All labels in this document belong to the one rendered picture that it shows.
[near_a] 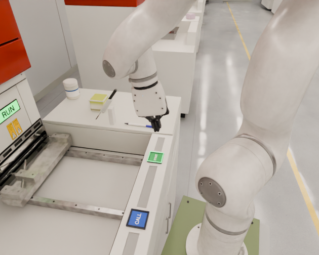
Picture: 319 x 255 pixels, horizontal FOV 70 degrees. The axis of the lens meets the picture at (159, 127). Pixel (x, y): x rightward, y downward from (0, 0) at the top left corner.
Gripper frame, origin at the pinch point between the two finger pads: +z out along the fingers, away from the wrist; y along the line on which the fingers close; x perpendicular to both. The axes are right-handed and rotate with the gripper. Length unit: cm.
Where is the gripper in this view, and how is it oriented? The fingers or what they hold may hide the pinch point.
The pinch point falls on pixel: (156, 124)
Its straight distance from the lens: 77.3
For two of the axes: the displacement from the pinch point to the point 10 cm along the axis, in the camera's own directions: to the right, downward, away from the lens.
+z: 2.1, 8.2, 5.4
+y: 9.6, -0.7, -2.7
